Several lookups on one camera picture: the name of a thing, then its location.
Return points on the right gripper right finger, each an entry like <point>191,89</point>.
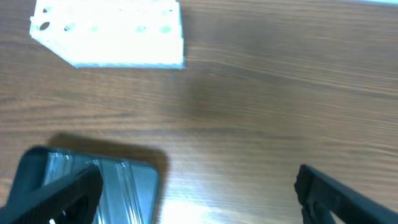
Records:
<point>335,200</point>

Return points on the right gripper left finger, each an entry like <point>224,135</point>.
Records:
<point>56,202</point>

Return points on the black tray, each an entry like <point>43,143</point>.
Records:
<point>28,168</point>

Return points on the white test tube rack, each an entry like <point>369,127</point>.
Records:
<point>118,43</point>

